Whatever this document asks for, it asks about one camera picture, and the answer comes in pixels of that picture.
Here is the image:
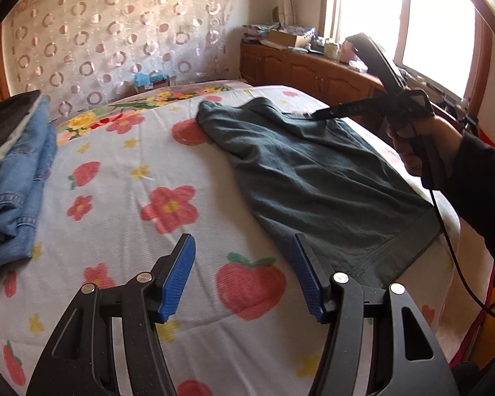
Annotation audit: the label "open cardboard box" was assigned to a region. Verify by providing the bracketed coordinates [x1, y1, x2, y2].
[267, 29, 311, 49]

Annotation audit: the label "dark green pants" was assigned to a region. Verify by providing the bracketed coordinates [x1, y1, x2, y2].
[196, 97, 443, 292]

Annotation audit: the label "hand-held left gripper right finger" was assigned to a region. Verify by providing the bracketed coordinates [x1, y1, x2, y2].
[290, 233, 460, 396]

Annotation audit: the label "pink container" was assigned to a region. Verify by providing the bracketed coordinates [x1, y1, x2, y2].
[342, 37, 362, 63]

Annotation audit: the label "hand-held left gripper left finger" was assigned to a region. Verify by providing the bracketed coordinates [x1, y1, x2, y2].
[26, 233, 197, 396]

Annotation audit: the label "person's right hand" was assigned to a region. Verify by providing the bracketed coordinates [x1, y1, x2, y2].
[386, 113, 465, 187]

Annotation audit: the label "wooden cabinet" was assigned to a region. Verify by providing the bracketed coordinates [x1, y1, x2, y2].
[239, 39, 397, 106]

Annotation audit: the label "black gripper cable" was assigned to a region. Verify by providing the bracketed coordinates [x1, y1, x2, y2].
[428, 187, 495, 323]

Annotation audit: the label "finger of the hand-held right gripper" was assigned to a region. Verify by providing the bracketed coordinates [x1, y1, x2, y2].
[311, 96, 384, 123]

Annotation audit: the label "person's right forearm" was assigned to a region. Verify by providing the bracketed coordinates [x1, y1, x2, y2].
[421, 131, 495, 339]

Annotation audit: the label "white floral bed sheet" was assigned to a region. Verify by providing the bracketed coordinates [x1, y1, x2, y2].
[0, 82, 463, 396]

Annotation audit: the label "yellow floral blanket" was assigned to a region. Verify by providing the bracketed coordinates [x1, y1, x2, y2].
[54, 83, 250, 146]

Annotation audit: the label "black cloth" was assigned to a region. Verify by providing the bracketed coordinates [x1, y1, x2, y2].
[0, 90, 42, 151]

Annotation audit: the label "sheer curtain with circles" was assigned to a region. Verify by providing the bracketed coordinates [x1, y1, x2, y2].
[2, 0, 241, 121]

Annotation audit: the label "folded blue jeans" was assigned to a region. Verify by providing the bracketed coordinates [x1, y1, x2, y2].
[0, 95, 59, 283]

